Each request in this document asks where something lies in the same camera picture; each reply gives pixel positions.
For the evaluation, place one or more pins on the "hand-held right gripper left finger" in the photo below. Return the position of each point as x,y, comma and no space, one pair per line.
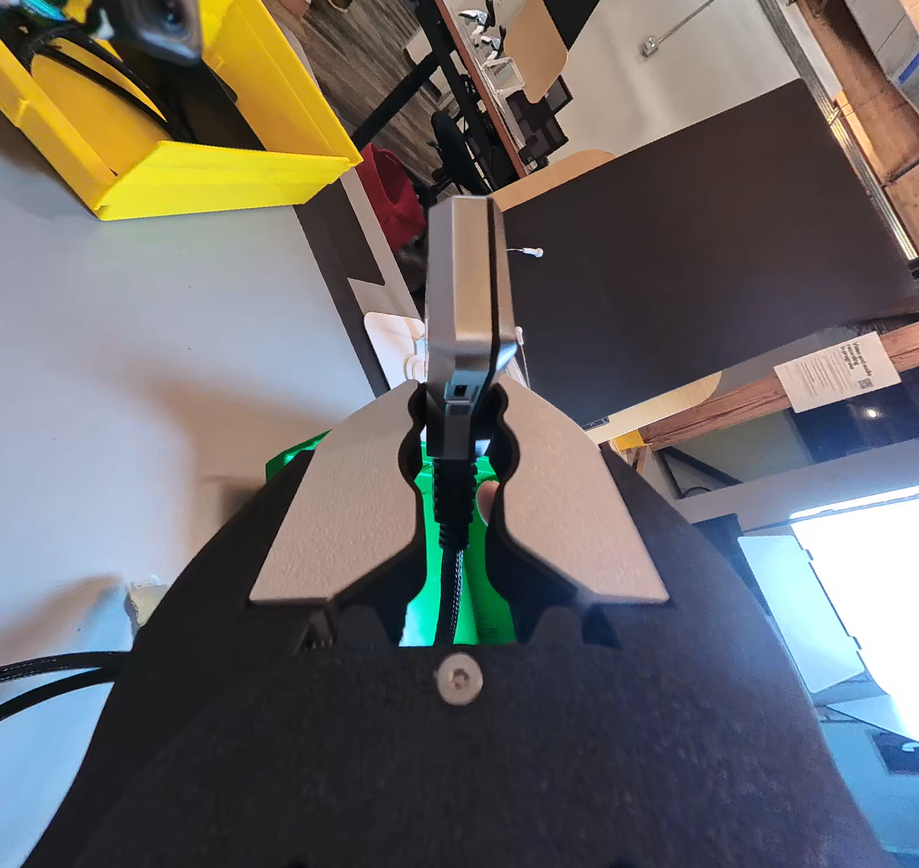
344,516

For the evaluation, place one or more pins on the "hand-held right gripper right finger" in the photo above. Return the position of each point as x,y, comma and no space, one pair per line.
574,516

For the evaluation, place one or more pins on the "green plastic bin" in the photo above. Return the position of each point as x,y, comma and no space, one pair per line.
423,581

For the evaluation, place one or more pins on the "yellow plastic bin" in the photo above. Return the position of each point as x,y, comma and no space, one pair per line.
215,179

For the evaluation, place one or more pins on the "person's right hand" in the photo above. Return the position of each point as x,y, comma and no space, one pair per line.
488,502

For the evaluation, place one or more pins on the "black bin divider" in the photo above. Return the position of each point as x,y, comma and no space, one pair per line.
208,114

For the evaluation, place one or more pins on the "wood-rimmed black board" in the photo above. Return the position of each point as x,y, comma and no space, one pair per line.
682,251

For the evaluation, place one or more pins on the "white paper notice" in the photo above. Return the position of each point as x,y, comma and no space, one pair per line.
836,373

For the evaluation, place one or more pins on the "red bag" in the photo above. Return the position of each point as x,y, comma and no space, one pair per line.
391,193

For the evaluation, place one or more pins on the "brown desk black legs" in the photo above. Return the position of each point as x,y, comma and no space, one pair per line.
459,42

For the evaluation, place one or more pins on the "black office chair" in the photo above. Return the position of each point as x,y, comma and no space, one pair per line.
456,143

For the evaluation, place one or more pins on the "clear rack with devices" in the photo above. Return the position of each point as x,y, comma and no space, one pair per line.
492,42

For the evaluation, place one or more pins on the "tan rounded board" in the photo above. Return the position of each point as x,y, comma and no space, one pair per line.
538,42

